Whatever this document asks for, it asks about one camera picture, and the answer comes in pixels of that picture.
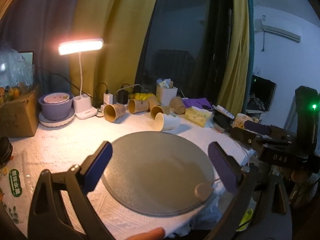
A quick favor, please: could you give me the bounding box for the black power adapter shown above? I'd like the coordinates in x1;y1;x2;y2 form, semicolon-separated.
117;89;129;104

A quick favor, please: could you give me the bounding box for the white paper cup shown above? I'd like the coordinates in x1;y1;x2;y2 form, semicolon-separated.
154;112;181;131

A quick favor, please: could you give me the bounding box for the white woven basket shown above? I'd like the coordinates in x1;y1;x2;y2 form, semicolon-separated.
156;78;178;106

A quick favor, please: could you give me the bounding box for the patterned white mug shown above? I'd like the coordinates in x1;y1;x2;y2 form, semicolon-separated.
231;113;258;129

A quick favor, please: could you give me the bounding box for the wide yellow curtain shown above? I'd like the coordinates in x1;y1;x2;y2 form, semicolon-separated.
68;0;163;106

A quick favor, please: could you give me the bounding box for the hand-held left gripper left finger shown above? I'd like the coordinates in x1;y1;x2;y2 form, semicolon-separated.
27;141;113;240

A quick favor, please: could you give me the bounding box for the white air conditioner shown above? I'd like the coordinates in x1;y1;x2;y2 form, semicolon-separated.
254;21;302;43

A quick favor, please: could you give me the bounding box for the white tube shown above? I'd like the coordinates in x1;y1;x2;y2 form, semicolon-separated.
212;104;236;119

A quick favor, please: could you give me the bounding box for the printed plastic bag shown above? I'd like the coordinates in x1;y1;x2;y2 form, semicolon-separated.
0;152;33;231

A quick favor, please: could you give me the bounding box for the cardboard box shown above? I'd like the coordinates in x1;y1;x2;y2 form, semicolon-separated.
0;89;40;138

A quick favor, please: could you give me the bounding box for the dark round jar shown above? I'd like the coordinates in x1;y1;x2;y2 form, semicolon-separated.
0;136;14;168

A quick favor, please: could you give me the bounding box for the white desk lamp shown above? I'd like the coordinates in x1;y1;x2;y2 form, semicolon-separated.
58;38;104;120

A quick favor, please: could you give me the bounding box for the pink inner bowl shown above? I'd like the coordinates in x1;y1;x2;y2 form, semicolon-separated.
43;92;70;104

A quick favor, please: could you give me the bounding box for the round grey plate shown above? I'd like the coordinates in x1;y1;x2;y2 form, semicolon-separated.
101;131;215;217

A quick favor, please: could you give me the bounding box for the clear bag of oranges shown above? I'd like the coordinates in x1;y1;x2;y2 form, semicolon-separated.
0;39;35;103

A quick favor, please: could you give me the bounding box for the black cable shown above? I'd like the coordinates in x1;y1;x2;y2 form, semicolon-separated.
33;66;96;98

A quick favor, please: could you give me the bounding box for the dark window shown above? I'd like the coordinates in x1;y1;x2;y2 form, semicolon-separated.
134;0;235;103

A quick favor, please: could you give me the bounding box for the white scalloped plate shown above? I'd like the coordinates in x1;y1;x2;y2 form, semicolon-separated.
38;107;76;128

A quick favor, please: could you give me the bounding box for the yellow cloth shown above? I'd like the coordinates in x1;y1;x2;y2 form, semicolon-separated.
131;92;157;102

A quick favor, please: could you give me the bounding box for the purple cloth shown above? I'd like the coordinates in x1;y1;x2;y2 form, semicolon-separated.
182;97;213;111

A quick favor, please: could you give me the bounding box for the yellow tissue pack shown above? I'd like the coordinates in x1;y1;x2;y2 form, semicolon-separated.
184;106;213;128

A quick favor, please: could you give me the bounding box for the black pouch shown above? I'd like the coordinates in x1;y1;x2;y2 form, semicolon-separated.
212;111;233;133

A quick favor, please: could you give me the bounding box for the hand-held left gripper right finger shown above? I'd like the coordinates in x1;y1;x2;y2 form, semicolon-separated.
207;141;293;240

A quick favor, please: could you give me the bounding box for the narrow yellow curtain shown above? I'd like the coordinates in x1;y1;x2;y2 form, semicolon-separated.
217;0;251;111

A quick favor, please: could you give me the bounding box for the purple bowl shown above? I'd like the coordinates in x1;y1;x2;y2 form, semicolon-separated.
38;92;75;121

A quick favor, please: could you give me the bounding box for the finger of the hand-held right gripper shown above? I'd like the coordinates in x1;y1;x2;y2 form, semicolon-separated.
244;120;292;142
229;127;266;153

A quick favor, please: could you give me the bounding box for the black monitor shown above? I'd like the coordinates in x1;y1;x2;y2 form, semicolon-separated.
246;74;277;113

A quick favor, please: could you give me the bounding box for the brown paper cup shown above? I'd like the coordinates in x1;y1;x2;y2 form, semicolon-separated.
103;103;127;123
148;96;162;110
128;98;151;114
150;105;171;119
170;96;186;115

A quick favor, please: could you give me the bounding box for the grey curtain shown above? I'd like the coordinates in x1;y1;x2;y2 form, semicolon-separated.
0;0;88;98

